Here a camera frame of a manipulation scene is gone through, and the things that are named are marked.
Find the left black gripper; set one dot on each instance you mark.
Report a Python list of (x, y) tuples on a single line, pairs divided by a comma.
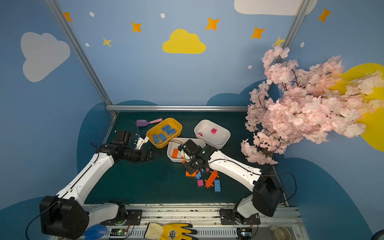
[(144, 154)]

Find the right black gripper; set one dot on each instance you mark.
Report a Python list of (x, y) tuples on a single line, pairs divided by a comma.
[(193, 163)]

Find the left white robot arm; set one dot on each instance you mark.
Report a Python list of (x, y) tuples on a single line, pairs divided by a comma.
[(65, 215)]

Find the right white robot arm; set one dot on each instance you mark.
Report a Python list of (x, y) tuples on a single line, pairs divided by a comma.
[(264, 184)]

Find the white front plastic bin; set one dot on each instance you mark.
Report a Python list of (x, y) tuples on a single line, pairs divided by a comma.
[(176, 142)]

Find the white plastic bin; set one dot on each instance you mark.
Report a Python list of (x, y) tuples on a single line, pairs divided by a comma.
[(217, 140), (176, 142)]

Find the yellow plastic bin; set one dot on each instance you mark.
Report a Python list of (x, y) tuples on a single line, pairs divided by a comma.
[(157, 129)]

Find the orange lego brick center stack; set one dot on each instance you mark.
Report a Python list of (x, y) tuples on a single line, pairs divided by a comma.
[(192, 175)]

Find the white rear plastic bin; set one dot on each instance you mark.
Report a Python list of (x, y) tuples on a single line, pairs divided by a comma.
[(217, 140)]

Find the pink lego small bottom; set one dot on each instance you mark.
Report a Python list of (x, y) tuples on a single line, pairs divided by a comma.
[(200, 183)]

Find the orange lego long assembly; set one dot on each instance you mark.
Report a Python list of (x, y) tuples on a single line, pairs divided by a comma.
[(211, 179)]

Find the purple pink toy spatula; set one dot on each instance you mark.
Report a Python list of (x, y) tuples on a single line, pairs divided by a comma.
[(144, 123)]

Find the yellow work glove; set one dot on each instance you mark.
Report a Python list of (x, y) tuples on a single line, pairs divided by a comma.
[(173, 231)]

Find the green circuit board left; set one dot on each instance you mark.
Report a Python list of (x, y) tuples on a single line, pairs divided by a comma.
[(118, 233)]

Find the circuit board right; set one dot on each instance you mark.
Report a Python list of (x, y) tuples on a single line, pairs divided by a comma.
[(244, 233)]

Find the blue toy shovel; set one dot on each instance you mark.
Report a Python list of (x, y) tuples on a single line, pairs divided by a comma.
[(95, 232)]

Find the beige ceramic cup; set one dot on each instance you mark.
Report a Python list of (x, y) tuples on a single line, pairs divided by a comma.
[(280, 233)]

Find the pink cherry blossom tree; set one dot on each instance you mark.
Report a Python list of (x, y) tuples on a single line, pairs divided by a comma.
[(293, 104)]

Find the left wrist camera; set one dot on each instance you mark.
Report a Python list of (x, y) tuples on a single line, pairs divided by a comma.
[(141, 142)]

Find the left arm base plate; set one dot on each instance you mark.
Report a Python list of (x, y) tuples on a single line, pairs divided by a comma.
[(132, 217)]

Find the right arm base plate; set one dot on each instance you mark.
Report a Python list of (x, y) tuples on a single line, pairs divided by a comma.
[(231, 217)]

